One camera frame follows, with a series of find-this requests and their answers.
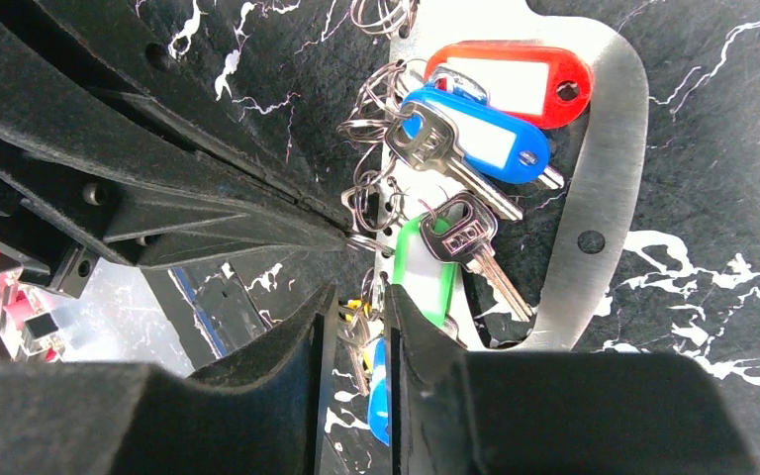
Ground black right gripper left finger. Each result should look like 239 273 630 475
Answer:
0 284 337 474

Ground red key tag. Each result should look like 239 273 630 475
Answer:
426 40 595 130

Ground blue key tag with key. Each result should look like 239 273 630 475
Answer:
384 86 565 221

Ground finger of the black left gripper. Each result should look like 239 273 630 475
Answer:
0 1 346 230
0 1 346 297

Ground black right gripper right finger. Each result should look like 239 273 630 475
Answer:
385 285 756 474

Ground green key tag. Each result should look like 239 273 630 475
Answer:
391 214 458 328

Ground blue key tag front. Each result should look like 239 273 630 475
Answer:
367 338 391 446

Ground cluster of tagged keys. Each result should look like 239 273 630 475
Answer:
336 0 565 398

